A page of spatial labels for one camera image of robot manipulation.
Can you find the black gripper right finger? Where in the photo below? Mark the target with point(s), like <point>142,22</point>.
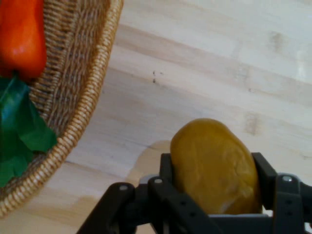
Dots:
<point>287,202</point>

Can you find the yellow-brown toy potato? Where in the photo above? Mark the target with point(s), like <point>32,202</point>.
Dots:
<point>214,165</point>

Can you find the orange toy carrot with leaves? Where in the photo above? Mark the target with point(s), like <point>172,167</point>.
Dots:
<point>22,44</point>

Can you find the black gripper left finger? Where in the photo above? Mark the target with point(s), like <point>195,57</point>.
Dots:
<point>165,200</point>

